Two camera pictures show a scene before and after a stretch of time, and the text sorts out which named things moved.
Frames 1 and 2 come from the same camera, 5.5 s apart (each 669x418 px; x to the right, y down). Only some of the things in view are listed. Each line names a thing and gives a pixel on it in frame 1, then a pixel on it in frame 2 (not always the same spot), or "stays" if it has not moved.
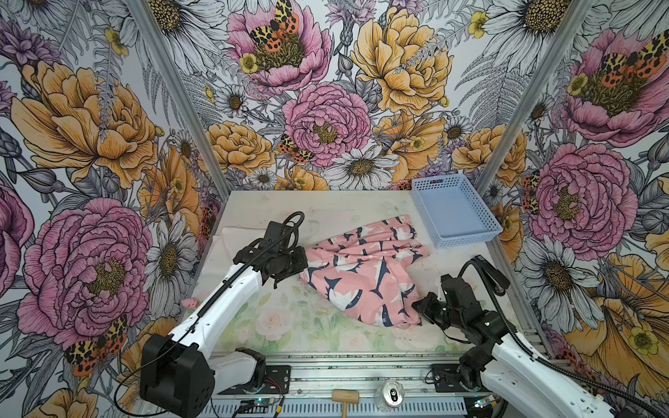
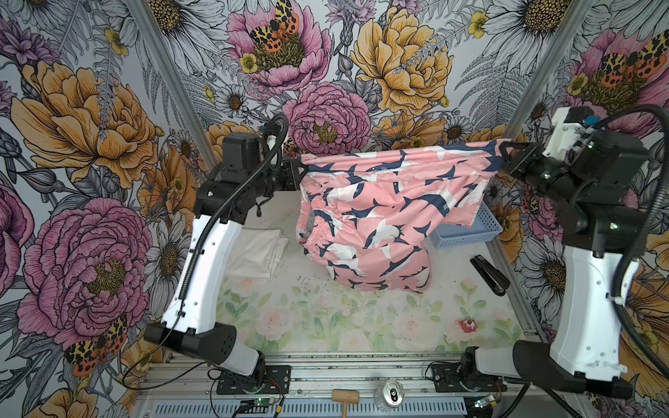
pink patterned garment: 367,272 to 368,216
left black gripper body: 291,264 to 274,177
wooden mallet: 345,396 stays
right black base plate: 447,378 stays
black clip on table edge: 497,279 stays
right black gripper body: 440,313 to 545,172
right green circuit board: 483,402 stays
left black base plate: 277,381 stays
